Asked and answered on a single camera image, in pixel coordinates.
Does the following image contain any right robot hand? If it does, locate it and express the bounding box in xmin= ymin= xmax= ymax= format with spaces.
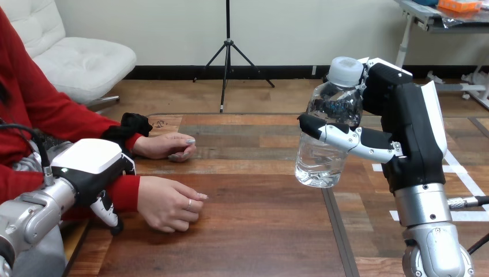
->
xmin=297 ymin=57 xmax=448 ymax=194

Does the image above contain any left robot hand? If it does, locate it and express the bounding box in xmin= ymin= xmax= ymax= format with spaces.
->
xmin=50 ymin=138 xmax=137 ymax=236

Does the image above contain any person's hand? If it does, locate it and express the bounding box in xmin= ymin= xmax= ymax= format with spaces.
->
xmin=132 ymin=132 xmax=197 ymax=164
xmin=137 ymin=175 xmax=209 ymax=234

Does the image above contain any clear water bottle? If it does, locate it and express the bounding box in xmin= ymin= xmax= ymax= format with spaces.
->
xmin=294 ymin=56 xmax=365 ymax=189

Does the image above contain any person's forearm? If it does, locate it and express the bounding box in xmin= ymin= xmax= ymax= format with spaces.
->
xmin=0 ymin=164 xmax=141 ymax=222
xmin=70 ymin=112 xmax=154 ymax=158

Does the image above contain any person's body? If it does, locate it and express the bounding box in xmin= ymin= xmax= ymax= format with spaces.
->
xmin=0 ymin=6 xmax=119 ymax=277

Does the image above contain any white cushioned chair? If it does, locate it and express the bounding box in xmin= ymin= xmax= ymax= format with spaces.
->
xmin=0 ymin=0 xmax=137 ymax=113

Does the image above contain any white desk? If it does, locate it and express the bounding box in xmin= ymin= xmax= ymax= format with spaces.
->
xmin=393 ymin=0 xmax=489 ymax=111

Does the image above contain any black tripod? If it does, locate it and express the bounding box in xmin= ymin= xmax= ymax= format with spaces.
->
xmin=192 ymin=0 xmax=276 ymax=114

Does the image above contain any foil sheet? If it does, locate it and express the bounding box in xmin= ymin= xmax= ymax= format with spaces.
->
xmin=431 ymin=3 xmax=489 ymax=29

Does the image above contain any orange thing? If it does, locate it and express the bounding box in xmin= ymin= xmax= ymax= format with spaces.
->
xmin=437 ymin=0 xmax=484 ymax=13

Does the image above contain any black cable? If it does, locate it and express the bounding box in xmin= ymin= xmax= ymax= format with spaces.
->
xmin=0 ymin=123 xmax=55 ymax=188
xmin=447 ymin=196 xmax=489 ymax=256

